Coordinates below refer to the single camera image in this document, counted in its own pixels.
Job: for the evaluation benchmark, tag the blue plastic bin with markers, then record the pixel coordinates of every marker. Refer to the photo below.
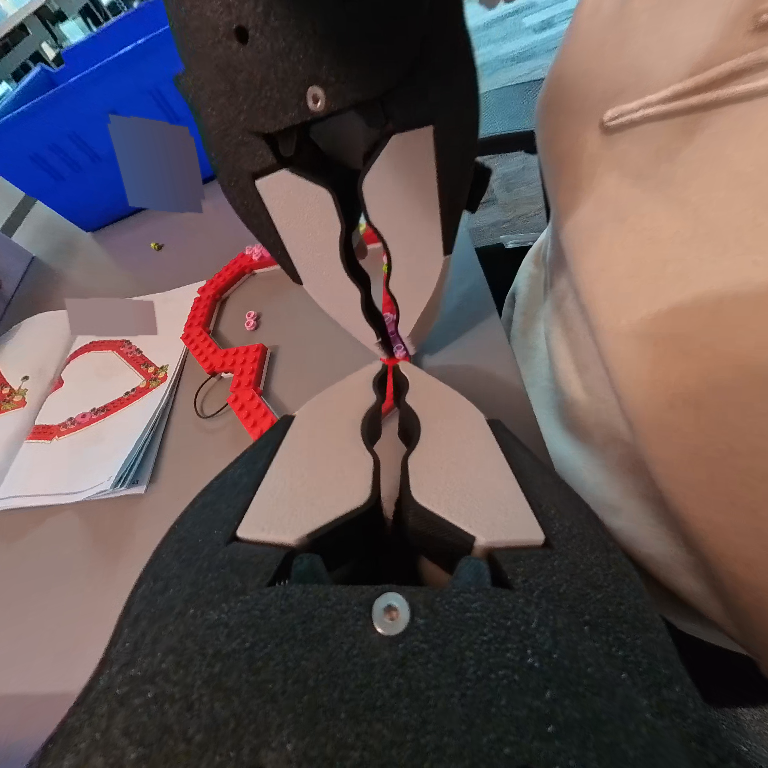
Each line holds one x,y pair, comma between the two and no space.
60,150

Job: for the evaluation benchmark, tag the person's white undershirt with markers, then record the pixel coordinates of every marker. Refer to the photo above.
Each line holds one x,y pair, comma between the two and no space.
540,360

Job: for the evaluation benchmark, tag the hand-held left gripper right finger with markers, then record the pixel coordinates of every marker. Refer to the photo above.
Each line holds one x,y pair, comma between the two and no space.
468,474

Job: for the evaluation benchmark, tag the open instruction booklet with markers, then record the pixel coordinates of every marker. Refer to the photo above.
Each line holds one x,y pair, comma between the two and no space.
90,444

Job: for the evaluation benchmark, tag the group of pink flower studs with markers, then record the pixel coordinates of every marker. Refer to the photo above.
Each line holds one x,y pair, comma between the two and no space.
259,252

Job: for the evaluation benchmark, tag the grey desk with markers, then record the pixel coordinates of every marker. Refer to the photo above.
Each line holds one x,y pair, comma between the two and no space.
90,570

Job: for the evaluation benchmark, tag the red brick heart frame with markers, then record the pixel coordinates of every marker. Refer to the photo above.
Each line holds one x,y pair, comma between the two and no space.
246,360

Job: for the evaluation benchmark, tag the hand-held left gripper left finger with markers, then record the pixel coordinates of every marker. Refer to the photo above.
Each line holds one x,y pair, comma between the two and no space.
312,468

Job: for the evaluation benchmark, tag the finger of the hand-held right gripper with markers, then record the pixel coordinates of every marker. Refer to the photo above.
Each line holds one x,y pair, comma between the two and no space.
414,210
306,240

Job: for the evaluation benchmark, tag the person's beige sweatshirt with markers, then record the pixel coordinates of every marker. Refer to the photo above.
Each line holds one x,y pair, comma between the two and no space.
660,300

